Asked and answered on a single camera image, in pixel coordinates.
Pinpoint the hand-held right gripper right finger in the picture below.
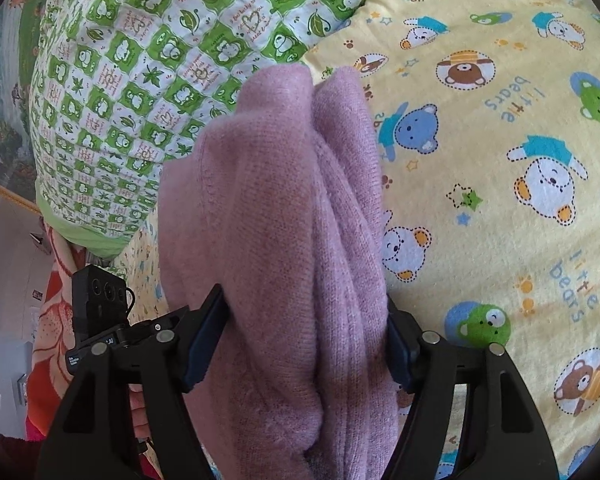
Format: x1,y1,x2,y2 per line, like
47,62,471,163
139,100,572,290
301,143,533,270
380,295,556,480

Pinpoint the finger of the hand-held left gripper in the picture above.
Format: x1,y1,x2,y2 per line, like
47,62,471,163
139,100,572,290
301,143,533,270
125,306,192,346

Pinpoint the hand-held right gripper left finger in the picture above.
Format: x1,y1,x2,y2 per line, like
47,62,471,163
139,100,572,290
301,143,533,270
34,284,227,480

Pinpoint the purple knit sweater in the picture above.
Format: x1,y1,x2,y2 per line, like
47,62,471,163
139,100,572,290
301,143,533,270
157,64,416,480

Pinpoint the person's left hand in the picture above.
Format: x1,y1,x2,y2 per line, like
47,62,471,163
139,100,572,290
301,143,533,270
129,385,153,441

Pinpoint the red floral blanket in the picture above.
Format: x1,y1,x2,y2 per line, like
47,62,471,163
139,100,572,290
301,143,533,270
22,220,131,431

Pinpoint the yellow bear-print bedsheet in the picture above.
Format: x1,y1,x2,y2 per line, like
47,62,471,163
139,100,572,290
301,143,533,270
115,0,600,480

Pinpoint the green checkered quilt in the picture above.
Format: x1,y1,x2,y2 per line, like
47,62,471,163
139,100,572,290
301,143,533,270
30,0,406,258

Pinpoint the gold-framed landscape wall picture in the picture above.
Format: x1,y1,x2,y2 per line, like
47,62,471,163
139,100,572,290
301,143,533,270
0,0,48,216

